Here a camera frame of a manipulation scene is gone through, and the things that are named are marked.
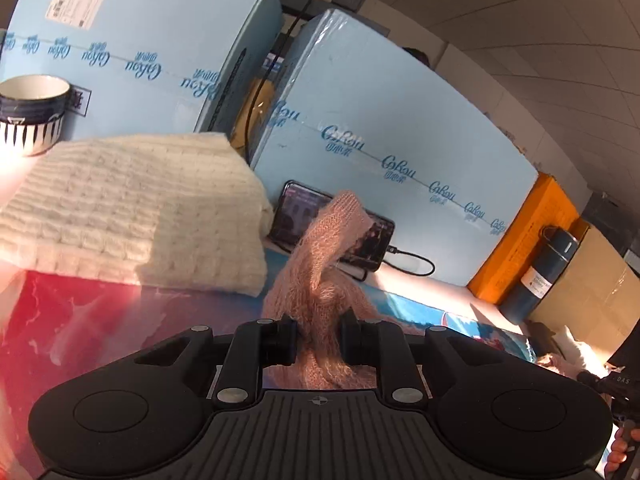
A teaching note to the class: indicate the dark blue vacuum bottle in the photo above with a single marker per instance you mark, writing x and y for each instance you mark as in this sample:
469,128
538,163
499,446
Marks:
537,280

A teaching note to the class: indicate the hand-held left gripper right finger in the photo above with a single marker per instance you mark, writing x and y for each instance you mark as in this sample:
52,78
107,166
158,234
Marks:
352,344

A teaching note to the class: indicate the yellow package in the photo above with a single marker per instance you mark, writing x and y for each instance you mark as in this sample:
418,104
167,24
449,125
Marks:
260,105

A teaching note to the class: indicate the person's right hand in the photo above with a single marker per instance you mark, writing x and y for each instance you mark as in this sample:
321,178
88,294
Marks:
622,447

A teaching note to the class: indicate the striped ceramic mug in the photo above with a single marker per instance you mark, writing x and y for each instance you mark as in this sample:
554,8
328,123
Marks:
35,115

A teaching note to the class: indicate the white folded cloth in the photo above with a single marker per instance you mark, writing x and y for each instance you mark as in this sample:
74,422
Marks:
562,342

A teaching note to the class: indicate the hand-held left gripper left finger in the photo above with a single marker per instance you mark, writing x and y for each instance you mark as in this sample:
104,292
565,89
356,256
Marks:
281,344

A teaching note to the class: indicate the printed red blue mat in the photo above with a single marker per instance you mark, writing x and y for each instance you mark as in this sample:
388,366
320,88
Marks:
100,320

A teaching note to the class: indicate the orange cardboard box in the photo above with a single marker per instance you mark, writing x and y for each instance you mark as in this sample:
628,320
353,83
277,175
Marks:
520,245

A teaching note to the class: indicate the large light blue box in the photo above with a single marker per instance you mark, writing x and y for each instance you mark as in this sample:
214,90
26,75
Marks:
150,20

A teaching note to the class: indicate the brown cardboard box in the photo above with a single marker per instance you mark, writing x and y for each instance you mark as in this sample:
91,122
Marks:
595,285

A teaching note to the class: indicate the black smartphone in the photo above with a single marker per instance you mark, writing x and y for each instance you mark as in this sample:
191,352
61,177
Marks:
295,210

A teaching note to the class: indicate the pink knit sweater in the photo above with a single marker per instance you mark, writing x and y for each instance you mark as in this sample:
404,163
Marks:
325,240

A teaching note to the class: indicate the white knit sweater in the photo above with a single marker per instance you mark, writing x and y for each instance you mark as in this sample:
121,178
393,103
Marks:
130,210

